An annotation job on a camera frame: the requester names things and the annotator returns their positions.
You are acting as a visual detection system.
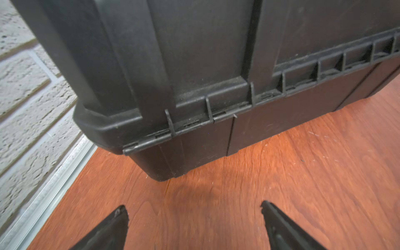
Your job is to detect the aluminium frame rail left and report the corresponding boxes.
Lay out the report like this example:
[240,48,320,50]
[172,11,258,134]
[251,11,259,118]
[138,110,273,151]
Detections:
[1,136,97,250]

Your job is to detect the black plastic toolbox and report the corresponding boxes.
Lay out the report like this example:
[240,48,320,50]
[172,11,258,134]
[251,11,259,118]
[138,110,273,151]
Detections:
[13,1,400,181]

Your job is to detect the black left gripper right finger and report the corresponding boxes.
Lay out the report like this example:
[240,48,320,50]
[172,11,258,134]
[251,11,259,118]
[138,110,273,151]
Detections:
[261,201,325,250]

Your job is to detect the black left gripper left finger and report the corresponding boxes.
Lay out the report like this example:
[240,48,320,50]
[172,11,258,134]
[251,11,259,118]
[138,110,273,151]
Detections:
[70,205,129,250]

